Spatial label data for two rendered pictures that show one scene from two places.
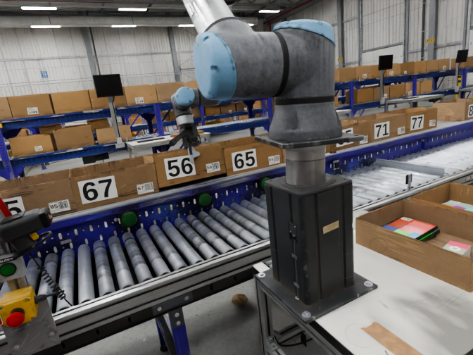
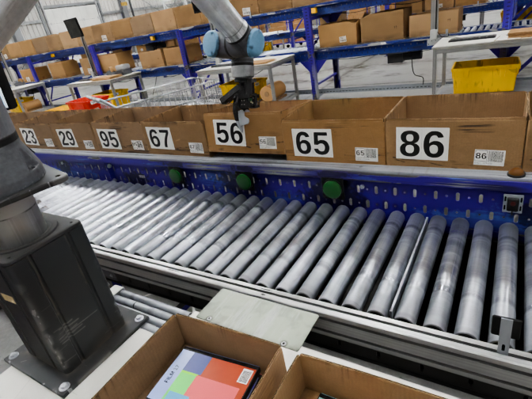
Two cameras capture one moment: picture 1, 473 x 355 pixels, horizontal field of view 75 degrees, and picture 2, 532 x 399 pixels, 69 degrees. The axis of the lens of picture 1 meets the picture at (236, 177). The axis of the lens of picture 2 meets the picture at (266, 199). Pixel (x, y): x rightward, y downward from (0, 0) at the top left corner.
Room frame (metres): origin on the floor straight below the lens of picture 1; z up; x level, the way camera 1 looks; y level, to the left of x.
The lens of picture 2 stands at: (0.91, -1.15, 1.43)
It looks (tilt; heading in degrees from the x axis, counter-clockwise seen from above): 26 degrees down; 60
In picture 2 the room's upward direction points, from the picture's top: 11 degrees counter-clockwise
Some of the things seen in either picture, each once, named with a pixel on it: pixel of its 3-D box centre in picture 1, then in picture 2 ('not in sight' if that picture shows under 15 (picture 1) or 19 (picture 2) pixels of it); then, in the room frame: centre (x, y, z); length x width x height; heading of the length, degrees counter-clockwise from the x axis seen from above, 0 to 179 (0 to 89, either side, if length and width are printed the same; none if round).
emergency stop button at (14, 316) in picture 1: (16, 317); not in sight; (0.70, 0.61, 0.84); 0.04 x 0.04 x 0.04; 25
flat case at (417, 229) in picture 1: (404, 229); (204, 384); (1.02, -0.58, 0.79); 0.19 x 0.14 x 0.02; 121
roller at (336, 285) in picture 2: not in sight; (356, 252); (1.60, -0.42, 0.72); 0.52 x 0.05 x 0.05; 25
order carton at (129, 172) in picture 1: (114, 181); (193, 129); (1.60, 0.65, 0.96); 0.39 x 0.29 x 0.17; 115
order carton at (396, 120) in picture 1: (373, 127); not in sight; (2.44, -1.12, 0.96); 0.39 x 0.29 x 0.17; 115
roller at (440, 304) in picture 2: (350, 189); (449, 268); (1.72, -0.66, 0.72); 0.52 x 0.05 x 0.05; 25
